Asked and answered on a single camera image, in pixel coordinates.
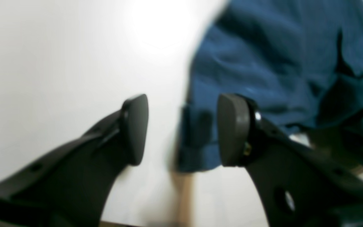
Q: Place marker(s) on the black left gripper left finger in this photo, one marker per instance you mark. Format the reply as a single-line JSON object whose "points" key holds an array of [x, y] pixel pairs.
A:
{"points": [[69, 186]]}

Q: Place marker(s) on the dark blue t-shirt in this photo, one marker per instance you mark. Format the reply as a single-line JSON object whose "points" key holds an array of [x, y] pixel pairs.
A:
{"points": [[300, 60]]}

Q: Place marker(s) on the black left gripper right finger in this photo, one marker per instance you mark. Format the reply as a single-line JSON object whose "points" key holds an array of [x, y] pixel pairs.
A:
{"points": [[298, 187]]}

